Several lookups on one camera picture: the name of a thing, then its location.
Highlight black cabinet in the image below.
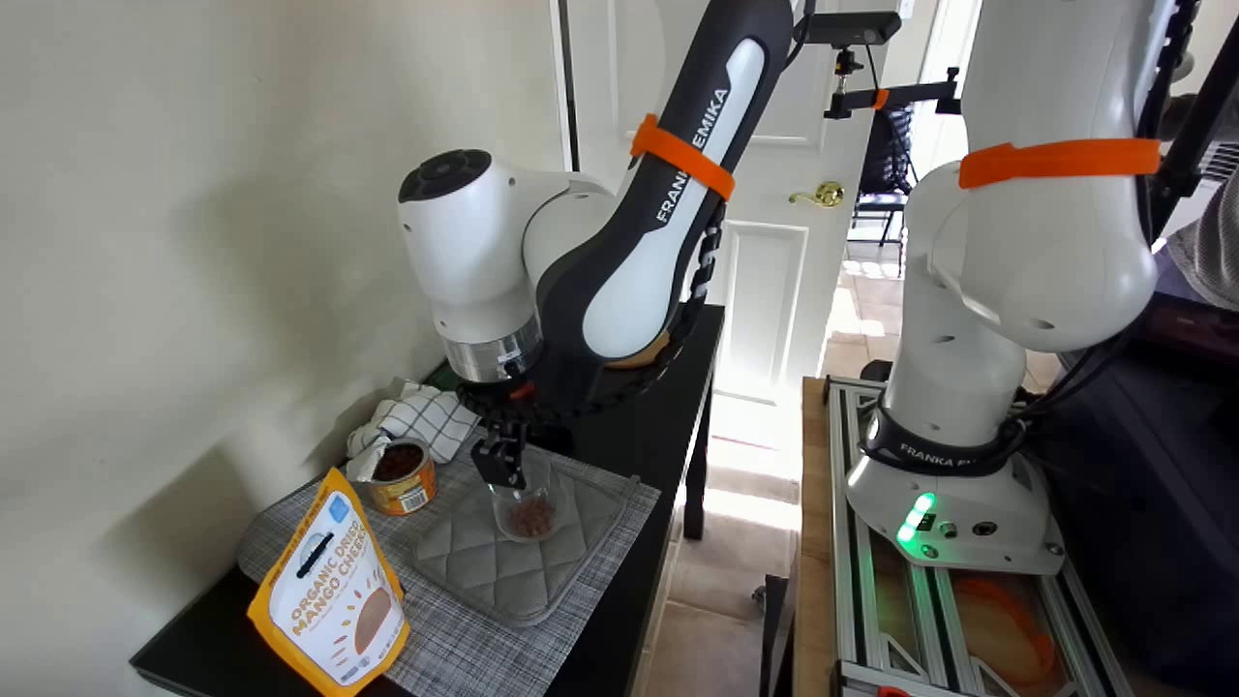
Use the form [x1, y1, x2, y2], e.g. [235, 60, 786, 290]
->
[1027, 290, 1239, 697]

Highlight white panel door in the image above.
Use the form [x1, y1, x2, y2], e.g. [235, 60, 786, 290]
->
[562, 0, 961, 451]

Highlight orange coiled cable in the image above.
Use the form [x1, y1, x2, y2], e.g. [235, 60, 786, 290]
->
[947, 570, 1077, 694]

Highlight grey quilted pot holder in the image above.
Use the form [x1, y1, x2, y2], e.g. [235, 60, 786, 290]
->
[407, 444, 606, 634]

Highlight black metal post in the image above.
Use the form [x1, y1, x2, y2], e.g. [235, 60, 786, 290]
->
[755, 575, 799, 697]

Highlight orange can with brown contents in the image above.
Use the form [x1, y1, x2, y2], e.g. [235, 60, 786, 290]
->
[369, 437, 444, 523]

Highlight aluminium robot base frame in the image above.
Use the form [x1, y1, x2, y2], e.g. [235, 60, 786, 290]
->
[824, 377, 1143, 697]

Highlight white checkered cloth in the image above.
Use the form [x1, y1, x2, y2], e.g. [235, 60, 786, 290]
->
[342, 380, 488, 483]

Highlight brown nuts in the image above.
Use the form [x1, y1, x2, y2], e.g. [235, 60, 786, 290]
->
[504, 497, 562, 541]

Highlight black table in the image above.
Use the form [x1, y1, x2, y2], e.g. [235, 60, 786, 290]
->
[129, 304, 728, 697]

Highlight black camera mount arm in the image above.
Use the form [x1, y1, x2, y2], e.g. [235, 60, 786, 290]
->
[820, 44, 966, 129]

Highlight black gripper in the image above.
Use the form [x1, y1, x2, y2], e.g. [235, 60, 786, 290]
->
[469, 380, 549, 493]

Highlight orange and white snack pouch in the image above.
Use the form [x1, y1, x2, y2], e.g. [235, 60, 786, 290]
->
[245, 465, 414, 697]

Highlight brass door handle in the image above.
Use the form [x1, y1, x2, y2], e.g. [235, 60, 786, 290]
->
[786, 180, 853, 212]

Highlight clear glass bowl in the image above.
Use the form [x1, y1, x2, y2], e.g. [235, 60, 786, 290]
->
[484, 455, 568, 545]

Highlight person in grey shirt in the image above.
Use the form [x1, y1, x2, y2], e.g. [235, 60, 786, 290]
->
[1159, 164, 1239, 317]

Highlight grey woven placemat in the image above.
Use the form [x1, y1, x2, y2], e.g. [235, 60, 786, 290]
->
[235, 422, 666, 697]

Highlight black external camera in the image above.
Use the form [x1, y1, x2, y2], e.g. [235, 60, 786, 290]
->
[790, 8, 906, 52]

